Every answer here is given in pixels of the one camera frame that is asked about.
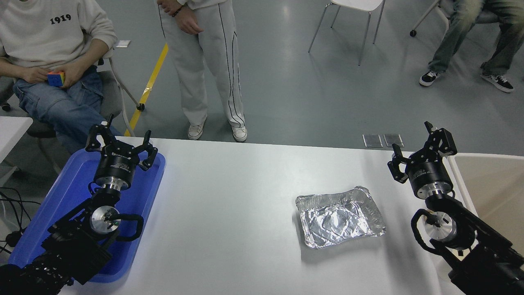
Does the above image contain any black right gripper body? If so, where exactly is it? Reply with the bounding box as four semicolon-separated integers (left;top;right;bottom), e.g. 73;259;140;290
403;151;454;197

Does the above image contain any person's right hand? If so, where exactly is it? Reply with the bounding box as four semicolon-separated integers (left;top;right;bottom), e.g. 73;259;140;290
20;67;52;84
174;5;205;36

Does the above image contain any white chair with metal legs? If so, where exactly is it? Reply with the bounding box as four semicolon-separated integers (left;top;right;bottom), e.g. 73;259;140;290
308;0;386;66

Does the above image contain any grey wheeled chair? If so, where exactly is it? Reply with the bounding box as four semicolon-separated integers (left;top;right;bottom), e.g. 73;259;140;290
0;47;146;177

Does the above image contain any person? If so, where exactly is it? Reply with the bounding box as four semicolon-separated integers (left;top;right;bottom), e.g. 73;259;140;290
0;0;121;154
155;0;248;143
419;0;524;93

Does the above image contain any small white table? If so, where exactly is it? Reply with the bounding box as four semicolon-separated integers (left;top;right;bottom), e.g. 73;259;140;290
0;116;33;164

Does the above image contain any blue plastic tray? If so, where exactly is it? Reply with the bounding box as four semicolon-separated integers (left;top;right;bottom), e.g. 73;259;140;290
8;147;166;284

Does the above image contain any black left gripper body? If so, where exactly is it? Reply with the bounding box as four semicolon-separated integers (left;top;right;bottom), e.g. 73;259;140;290
94;145;142;189

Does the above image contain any yellow floor tape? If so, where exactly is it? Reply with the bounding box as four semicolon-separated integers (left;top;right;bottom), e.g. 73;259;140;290
124;43;169;137

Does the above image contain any large pale bin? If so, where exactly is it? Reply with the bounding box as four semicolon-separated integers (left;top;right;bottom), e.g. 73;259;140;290
447;152;524;254

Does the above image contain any black cable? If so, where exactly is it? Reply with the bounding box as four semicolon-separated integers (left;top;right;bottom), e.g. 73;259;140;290
0;187;41;254

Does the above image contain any person's left hand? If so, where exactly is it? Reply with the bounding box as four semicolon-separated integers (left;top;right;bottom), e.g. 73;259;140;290
157;0;181;16
57;63;89;89

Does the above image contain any grey chair with white legs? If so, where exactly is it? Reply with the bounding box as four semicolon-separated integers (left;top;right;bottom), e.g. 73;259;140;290
410;0;502;37

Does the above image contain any silver foil tray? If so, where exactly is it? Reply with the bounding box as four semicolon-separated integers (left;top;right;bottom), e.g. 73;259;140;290
295;186;387;250

